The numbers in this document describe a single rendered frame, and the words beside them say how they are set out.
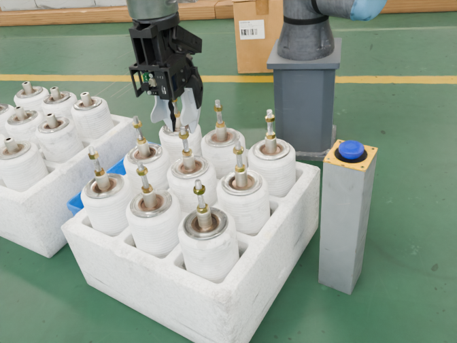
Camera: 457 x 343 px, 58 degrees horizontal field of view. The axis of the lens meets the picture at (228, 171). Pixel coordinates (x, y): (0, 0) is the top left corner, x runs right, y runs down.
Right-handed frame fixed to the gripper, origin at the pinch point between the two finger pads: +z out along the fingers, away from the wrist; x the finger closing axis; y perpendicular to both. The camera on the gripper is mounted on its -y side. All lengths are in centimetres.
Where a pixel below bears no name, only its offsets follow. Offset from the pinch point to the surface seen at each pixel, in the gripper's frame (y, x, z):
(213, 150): -6.4, 2.2, 9.9
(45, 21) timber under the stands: -162, -185, 32
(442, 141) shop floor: -59, 52, 35
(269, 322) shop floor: 13.7, 18.7, 34.6
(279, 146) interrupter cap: -9.8, 15.5, 9.4
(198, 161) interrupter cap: -1.3, 1.0, 9.3
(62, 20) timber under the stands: -163, -172, 32
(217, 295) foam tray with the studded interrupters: 22.5, 13.5, 16.6
